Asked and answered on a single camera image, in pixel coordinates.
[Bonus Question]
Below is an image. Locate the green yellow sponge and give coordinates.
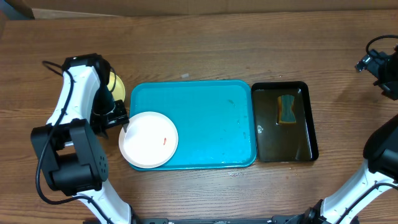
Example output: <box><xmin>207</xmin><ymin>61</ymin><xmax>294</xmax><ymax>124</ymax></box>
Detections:
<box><xmin>277</xmin><ymin>95</ymin><xmax>296</xmax><ymax>124</ymax></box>

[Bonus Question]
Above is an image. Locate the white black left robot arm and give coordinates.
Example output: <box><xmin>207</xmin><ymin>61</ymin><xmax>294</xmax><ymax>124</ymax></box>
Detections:
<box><xmin>30</xmin><ymin>54</ymin><xmax>140</xmax><ymax>223</ymax></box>

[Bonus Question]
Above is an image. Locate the black water basin tray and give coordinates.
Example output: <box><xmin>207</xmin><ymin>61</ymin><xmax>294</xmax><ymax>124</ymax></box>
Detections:
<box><xmin>251</xmin><ymin>81</ymin><xmax>319</xmax><ymax>162</ymax></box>

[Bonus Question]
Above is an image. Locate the small white paper scrap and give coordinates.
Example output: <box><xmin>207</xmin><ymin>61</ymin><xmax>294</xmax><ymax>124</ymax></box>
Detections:
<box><xmin>181</xmin><ymin>73</ymin><xmax>190</xmax><ymax>78</ymax></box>

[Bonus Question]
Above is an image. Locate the teal plastic tray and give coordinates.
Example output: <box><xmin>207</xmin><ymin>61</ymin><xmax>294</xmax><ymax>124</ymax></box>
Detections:
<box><xmin>130</xmin><ymin>80</ymin><xmax>257</xmax><ymax>170</ymax></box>

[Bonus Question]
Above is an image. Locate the yellow green plate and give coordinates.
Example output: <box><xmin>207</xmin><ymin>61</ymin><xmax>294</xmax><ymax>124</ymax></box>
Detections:
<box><xmin>107</xmin><ymin>72</ymin><xmax>126</xmax><ymax>101</ymax></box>

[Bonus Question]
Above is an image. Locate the pinkish white plate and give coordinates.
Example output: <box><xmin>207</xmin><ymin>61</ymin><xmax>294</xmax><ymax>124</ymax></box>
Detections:
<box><xmin>119</xmin><ymin>111</ymin><xmax>178</xmax><ymax>169</ymax></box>

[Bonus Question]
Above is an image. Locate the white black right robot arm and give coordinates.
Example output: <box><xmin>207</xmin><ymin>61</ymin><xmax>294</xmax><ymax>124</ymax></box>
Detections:
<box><xmin>284</xmin><ymin>50</ymin><xmax>397</xmax><ymax>223</ymax></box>

